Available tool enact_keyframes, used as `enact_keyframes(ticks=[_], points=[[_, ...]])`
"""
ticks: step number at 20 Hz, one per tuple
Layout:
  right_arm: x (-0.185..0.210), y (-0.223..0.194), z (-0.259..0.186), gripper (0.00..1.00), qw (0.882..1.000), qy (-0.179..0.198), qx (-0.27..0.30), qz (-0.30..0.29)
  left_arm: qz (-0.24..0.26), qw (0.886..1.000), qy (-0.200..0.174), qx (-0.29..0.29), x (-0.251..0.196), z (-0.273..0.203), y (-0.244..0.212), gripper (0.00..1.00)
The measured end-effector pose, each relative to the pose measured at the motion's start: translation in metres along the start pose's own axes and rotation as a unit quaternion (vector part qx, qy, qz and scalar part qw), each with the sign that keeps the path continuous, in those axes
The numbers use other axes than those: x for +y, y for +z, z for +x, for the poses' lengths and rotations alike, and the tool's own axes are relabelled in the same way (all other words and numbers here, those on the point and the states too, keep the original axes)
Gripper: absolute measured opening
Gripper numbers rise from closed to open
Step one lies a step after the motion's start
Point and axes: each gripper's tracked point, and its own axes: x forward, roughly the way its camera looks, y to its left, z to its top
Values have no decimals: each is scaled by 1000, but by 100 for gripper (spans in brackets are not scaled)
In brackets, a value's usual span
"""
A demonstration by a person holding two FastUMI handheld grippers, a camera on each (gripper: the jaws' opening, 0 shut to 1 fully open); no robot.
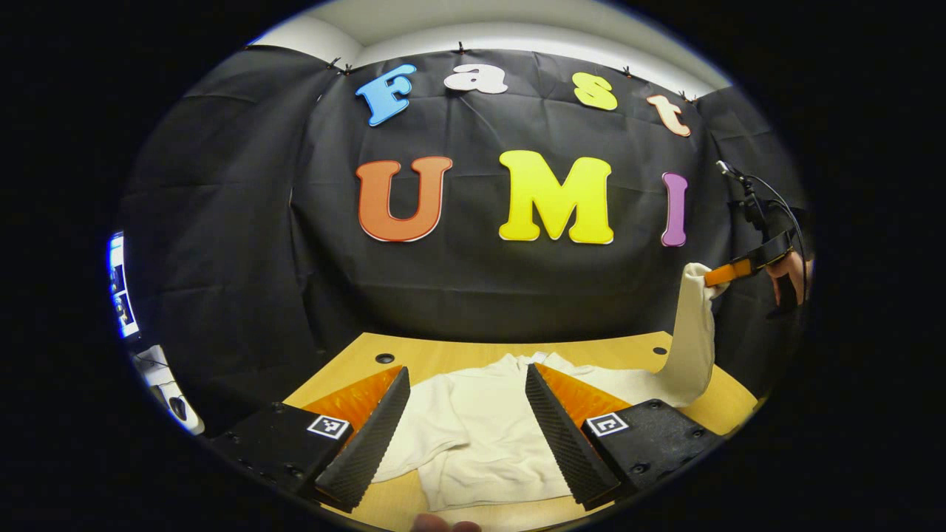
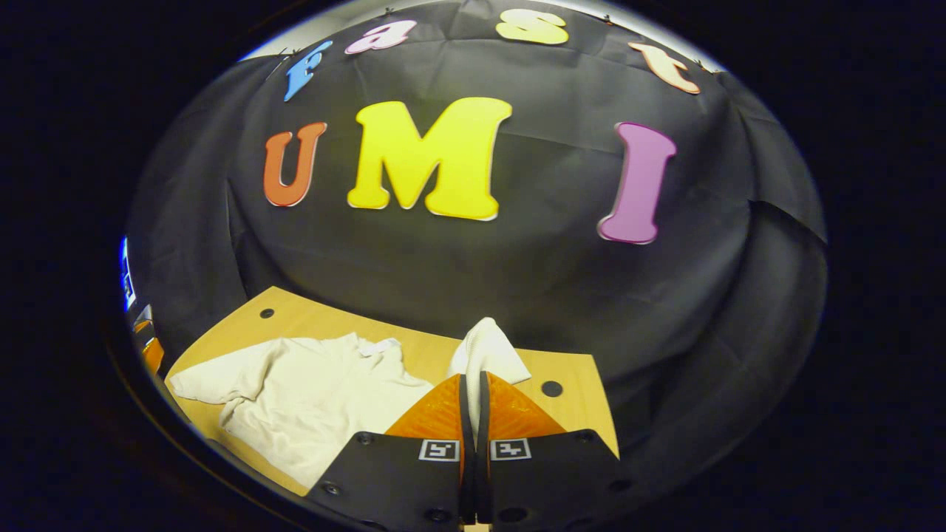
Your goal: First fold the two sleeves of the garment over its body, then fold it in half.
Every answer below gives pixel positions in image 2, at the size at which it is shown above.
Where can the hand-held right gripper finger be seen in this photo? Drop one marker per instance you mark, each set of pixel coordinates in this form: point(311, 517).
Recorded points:
point(465, 421)
point(482, 421)

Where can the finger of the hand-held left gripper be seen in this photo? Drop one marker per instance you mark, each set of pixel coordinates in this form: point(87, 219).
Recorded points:
point(153, 355)

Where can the cream white garment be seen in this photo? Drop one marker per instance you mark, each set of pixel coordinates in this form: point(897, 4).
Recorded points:
point(318, 399)

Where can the lit computer screen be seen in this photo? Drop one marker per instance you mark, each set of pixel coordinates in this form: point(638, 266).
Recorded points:
point(128, 273)

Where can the black backdrop cloth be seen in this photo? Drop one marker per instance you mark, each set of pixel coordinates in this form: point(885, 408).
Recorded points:
point(554, 295)

